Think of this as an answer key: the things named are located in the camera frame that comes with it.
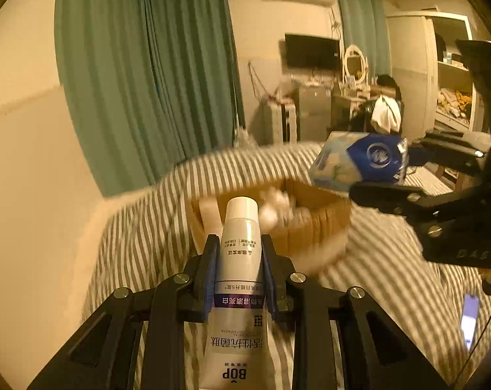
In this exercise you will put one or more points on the blue tissue pack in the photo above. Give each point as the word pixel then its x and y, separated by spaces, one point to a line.
pixel 350 157

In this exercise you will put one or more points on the small green window curtain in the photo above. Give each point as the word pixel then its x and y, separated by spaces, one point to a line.
pixel 364 25

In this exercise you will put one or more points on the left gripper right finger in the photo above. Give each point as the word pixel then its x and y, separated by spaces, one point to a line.
pixel 342 339

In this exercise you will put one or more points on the white towel on chair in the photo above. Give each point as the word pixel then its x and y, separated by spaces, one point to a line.
pixel 386 116

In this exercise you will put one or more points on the white suitcase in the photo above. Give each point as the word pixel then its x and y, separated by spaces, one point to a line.
pixel 280 121

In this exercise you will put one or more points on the white oval vanity mirror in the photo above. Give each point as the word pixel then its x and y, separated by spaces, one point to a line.
pixel 355 66

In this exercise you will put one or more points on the large green curtain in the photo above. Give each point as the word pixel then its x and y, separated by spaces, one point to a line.
pixel 149 84

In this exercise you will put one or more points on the black chair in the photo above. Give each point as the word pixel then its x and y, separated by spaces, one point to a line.
pixel 361 118

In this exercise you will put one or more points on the wooden dressing table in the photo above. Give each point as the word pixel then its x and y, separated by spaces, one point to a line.
pixel 343 107

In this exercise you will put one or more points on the silver mini fridge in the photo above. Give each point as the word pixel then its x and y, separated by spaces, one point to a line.
pixel 313 110

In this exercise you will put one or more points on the white wardrobe shelving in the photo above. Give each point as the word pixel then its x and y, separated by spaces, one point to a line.
pixel 436 87

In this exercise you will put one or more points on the white toothpaste tube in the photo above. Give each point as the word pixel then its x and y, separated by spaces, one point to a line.
pixel 236 349

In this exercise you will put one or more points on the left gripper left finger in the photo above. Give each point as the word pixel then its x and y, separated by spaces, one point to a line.
pixel 137 334

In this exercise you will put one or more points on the white plush toy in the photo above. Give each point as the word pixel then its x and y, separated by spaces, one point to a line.
pixel 278 210

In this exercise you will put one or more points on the smartphone with lit screen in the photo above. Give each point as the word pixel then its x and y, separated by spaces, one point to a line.
pixel 469 316

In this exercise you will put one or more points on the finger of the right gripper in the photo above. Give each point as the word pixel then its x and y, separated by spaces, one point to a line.
pixel 464 152
pixel 389 198

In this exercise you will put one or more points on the open cardboard box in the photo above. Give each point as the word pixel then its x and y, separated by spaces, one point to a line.
pixel 307 224

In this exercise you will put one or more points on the black wall television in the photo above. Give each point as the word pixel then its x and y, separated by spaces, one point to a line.
pixel 312 52

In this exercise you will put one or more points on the green checkered duvet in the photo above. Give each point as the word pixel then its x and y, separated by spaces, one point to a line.
pixel 149 241

